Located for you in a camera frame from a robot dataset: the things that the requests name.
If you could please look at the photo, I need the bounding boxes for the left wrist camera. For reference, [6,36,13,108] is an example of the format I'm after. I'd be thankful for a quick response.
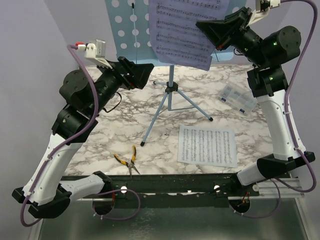
[75,39,113,69]

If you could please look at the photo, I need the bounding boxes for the light blue music stand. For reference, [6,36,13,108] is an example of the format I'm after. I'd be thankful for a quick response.
[105,0,247,133]

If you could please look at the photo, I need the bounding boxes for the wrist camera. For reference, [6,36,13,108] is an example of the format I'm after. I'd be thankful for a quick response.
[247,0,281,26]
[75,39,113,69]

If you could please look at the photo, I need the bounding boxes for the yellow handled needle-nose pliers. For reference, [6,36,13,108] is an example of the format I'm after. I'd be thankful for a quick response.
[113,145,140,178]

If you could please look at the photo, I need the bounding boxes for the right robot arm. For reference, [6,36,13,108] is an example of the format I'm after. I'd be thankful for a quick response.
[195,7,316,196]

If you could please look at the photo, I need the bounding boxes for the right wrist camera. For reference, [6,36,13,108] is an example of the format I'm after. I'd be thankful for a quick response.
[247,0,281,26]

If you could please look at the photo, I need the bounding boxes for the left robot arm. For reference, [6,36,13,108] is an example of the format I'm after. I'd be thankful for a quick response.
[12,57,154,219]

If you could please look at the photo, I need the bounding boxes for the sheet music page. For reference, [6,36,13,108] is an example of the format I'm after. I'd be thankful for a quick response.
[177,125,238,168]
[148,0,230,71]

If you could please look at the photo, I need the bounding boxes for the clear plastic compartment box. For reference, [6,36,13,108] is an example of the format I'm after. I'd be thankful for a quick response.
[218,82,258,116]

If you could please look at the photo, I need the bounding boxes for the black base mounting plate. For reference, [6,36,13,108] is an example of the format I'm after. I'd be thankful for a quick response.
[59,172,261,210]

